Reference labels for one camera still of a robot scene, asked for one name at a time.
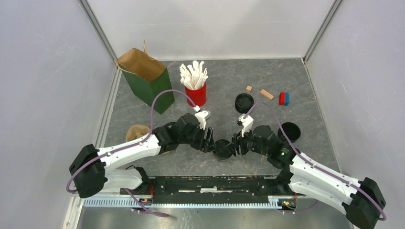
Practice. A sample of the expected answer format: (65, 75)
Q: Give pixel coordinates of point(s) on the black coffee cup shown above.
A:
(291, 129)
(223, 155)

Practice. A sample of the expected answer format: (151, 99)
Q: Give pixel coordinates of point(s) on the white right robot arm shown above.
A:
(361, 201)

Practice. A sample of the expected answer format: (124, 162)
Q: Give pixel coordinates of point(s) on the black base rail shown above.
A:
(212, 191)

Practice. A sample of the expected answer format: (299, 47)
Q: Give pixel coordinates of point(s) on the long wooden block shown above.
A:
(266, 94)

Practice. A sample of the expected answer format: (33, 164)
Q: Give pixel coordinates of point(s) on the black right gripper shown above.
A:
(237, 140)

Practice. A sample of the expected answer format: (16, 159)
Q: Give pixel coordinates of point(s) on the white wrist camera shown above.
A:
(202, 116)
(246, 122)

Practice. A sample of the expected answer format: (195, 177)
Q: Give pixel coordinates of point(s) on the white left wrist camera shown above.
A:
(202, 116)

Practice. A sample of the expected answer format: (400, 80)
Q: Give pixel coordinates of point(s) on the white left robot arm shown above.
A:
(94, 170)

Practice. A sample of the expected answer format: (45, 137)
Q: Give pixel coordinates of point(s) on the brown cardboard cup carrier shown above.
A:
(136, 131)

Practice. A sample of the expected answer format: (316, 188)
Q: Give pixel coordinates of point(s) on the black coffee lid stack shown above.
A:
(243, 103)

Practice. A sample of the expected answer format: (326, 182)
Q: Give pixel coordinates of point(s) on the red and blue block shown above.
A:
(284, 98)

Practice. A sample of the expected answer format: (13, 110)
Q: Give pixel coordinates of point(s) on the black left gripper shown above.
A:
(206, 145)

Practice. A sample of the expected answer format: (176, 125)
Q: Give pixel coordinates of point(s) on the white wrapped stirrer bundle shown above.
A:
(193, 76)

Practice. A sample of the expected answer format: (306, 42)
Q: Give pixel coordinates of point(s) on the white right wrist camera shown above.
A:
(246, 122)

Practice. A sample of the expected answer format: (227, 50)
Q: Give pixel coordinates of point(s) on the red cup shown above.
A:
(197, 96)

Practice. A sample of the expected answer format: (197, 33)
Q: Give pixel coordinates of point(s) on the green paper bag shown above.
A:
(146, 76)

